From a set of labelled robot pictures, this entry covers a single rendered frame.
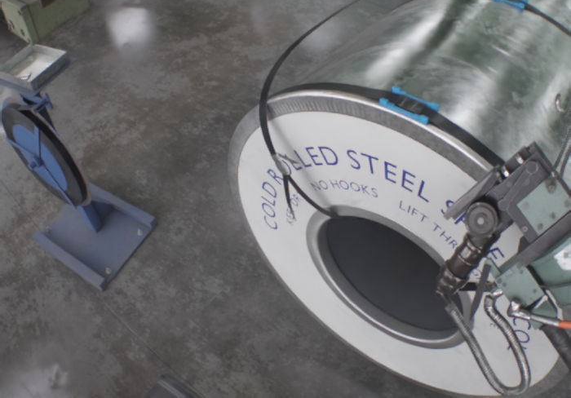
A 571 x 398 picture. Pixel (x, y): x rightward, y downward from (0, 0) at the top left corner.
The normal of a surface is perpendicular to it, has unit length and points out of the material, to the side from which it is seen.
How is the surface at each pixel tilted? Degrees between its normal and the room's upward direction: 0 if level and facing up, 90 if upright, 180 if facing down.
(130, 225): 0
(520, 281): 58
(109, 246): 0
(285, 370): 0
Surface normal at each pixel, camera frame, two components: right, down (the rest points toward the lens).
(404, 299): -0.12, -0.69
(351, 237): 0.65, 0.11
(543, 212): -0.50, 0.20
